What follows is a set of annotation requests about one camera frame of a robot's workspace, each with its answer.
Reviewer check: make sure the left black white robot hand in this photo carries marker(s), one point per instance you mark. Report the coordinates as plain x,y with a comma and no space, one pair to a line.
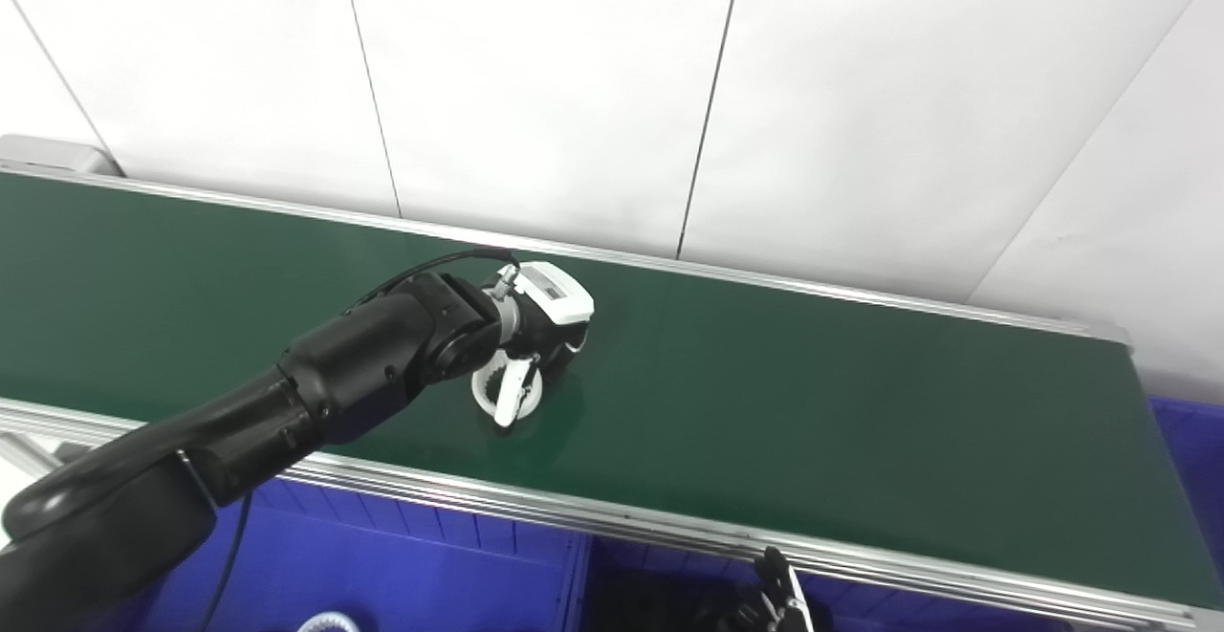
555,297

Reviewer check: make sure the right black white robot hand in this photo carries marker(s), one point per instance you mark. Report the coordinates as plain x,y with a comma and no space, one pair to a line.
784,608

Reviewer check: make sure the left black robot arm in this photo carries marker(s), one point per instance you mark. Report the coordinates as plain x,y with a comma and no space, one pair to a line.
239,431

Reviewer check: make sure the blue bin with black parts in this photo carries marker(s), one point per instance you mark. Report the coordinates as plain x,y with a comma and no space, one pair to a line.
918,613

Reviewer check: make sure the green conveyor belt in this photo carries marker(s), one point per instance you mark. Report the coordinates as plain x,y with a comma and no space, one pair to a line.
813,403

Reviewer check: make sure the blue bin with white parts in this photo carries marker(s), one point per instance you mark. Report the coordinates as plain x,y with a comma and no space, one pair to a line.
382,565

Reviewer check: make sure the empty large blue bin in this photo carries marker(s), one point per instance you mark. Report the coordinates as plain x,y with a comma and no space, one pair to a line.
1195,479

